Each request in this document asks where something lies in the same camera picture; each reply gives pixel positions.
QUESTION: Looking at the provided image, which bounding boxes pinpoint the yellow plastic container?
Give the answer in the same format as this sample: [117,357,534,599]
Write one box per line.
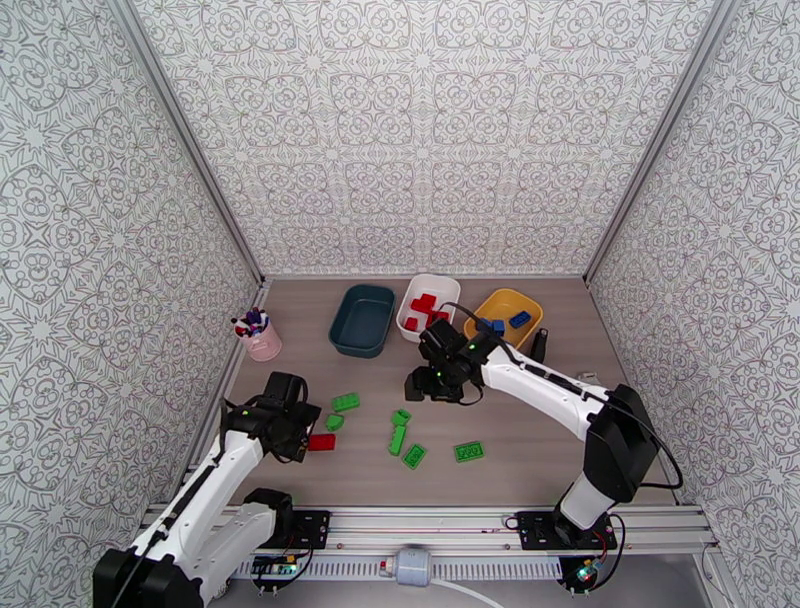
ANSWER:
[463,287,544,351]

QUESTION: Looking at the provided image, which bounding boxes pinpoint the white plastic container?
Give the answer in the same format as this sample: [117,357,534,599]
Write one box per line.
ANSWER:
[396,273,462,344]

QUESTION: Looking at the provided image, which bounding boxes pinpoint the pink pen cup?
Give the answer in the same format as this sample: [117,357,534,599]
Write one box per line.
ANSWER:
[242,323,283,363]

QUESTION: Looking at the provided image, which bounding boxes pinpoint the dark teal plastic container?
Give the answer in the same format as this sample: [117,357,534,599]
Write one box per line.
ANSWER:
[327,284,398,360]

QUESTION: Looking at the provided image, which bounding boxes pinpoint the white cylindrical device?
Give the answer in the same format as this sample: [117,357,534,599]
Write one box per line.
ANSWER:
[379,545,437,588]

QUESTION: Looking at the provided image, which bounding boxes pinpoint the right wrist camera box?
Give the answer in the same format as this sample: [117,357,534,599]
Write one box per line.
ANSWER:
[419,318,468,359]

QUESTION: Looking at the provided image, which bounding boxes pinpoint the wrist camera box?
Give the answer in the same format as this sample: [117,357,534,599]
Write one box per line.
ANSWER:
[262,371,309,406]
[419,318,468,359]

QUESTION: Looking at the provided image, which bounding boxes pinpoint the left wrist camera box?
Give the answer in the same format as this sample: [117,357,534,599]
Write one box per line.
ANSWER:
[262,371,309,406]

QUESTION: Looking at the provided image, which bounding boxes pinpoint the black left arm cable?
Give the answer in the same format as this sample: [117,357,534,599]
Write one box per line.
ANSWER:
[111,396,233,608]

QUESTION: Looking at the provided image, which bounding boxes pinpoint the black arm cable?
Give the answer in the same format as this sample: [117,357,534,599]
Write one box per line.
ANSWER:
[437,301,684,492]
[111,396,233,608]

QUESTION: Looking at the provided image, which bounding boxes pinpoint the aluminium side rail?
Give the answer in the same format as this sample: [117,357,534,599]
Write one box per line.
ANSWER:
[184,277,273,483]

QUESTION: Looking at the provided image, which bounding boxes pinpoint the white slotted cable duct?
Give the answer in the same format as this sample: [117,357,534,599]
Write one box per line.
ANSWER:
[231,557,564,581]

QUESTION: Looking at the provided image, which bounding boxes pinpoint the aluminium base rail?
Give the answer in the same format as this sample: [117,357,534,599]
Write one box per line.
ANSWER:
[140,504,719,554]

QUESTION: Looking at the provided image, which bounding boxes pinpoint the white hose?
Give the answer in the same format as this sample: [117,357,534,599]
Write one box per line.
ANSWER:
[431,577,504,608]

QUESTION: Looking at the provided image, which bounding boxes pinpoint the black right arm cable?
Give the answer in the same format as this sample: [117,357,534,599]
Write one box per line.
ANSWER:
[437,301,684,492]

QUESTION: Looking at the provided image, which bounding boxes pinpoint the aluminium corner post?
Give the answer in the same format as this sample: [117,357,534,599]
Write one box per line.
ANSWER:
[582,0,742,286]
[106,0,268,286]

